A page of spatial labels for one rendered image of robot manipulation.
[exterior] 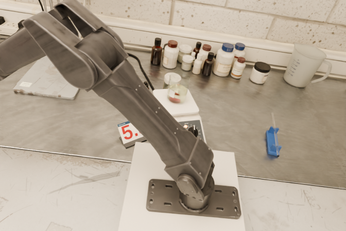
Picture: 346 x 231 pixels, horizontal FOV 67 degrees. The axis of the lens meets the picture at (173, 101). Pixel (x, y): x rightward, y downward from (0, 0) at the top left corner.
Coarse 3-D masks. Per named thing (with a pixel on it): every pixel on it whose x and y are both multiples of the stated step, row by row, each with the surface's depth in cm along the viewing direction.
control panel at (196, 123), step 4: (192, 120) 77; (196, 120) 77; (184, 124) 76; (188, 124) 76; (192, 124) 77; (196, 124) 77; (200, 124) 77; (188, 128) 76; (196, 128) 76; (200, 128) 77; (200, 132) 76; (200, 136) 76
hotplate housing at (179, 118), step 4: (172, 116) 77; (176, 116) 77; (180, 116) 77; (184, 116) 77; (188, 116) 78; (192, 116) 78; (196, 116) 78; (180, 120) 76; (184, 120) 76; (188, 120) 77; (200, 120) 78; (204, 136) 77; (204, 140) 76
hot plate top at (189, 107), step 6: (156, 90) 82; (162, 90) 83; (156, 96) 80; (162, 96) 80; (186, 96) 82; (162, 102) 78; (168, 102) 78; (186, 102) 80; (192, 102) 80; (168, 108) 76; (174, 108) 77; (180, 108) 77; (186, 108) 78; (192, 108) 78; (174, 114) 75; (180, 114) 76; (186, 114) 76
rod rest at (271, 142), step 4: (272, 128) 85; (276, 128) 85; (268, 132) 86; (272, 132) 86; (276, 132) 85; (268, 136) 85; (272, 136) 85; (268, 140) 83; (272, 140) 83; (268, 144) 82; (272, 144) 82; (268, 148) 81; (272, 148) 79; (280, 148) 78; (268, 152) 80; (272, 152) 79; (276, 152) 80
